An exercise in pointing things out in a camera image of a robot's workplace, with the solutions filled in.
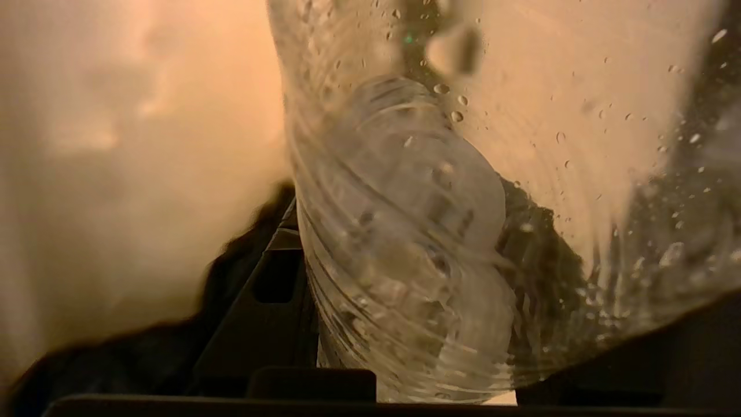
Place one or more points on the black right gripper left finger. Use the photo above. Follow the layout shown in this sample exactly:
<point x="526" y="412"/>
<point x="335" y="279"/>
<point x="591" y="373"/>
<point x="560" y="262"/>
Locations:
<point x="272" y="324"/>

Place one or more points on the black umbrella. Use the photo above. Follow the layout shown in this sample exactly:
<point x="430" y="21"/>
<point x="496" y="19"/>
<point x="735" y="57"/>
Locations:
<point x="116" y="365"/>

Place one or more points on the clear water bottle grey cap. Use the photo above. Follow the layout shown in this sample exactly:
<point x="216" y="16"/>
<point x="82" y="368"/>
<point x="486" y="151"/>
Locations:
<point x="434" y="231"/>

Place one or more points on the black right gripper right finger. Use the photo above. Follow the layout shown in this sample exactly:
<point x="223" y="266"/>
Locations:
<point x="666" y="359"/>

